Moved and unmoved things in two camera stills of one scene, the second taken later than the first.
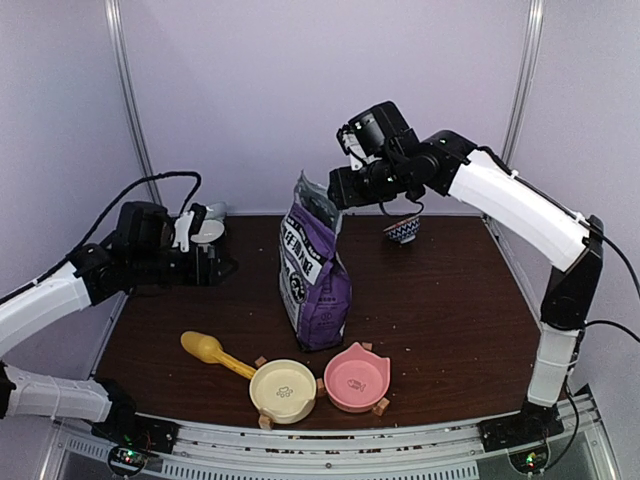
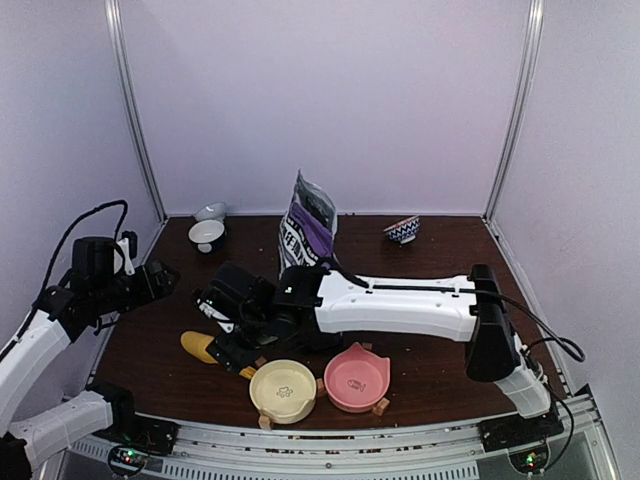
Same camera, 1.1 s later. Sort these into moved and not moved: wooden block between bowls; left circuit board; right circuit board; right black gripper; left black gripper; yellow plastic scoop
Moved: right black gripper; left black gripper
Not moved: left circuit board; right circuit board; yellow plastic scoop; wooden block between bowls
